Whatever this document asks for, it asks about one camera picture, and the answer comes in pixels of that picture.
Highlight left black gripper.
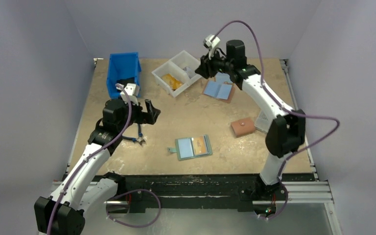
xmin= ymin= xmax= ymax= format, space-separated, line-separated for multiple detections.
xmin=117 ymin=98 xmax=159 ymax=132

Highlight credit card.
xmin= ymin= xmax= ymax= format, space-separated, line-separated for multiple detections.
xmin=183 ymin=66 xmax=197 ymax=79

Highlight green card holder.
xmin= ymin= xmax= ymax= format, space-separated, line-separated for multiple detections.
xmin=167 ymin=135 xmax=213 ymax=161

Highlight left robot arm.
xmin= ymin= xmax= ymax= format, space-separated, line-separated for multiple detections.
xmin=34 ymin=98 xmax=161 ymax=235

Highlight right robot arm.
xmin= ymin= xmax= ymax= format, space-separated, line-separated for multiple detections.
xmin=195 ymin=35 xmax=306 ymax=199

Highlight open blue brown wallet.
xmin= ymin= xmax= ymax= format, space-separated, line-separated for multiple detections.
xmin=202 ymin=73 xmax=235 ymax=103

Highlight black block in bin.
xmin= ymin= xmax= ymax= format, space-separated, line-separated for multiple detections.
xmin=117 ymin=77 xmax=135 ymax=87

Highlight white divided tray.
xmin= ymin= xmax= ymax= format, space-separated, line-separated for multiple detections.
xmin=151 ymin=50 xmax=202 ymax=98

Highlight blue plastic bin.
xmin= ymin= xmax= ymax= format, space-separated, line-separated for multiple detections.
xmin=106 ymin=52 xmax=141 ymax=99

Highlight pink leather pouch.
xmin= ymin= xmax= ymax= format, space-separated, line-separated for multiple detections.
xmin=230 ymin=117 xmax=256 ymax=138

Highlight clear plastic organizer box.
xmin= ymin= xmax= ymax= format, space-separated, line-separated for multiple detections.
xmin=254 ymin=111 xmax=271 ymax=134

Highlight blue handled pliers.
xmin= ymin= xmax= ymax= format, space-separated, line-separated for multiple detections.
xmin=122 ymin=124 xmax=146 ymax=146

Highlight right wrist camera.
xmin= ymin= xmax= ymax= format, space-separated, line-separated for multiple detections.
xmin=203 ymin=34 xmax=220 ymax=59

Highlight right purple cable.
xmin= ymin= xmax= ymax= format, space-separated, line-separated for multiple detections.
xmin=212 ymin=20 xmax=341 ymax=221

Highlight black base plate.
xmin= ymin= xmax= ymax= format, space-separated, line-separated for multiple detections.
xmin=61 ymin=174 xmax=295 ymax=214

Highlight aluminium rail frame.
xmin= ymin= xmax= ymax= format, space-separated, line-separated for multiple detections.
xmin=56 ymin=173 xmax=341 ymax=235

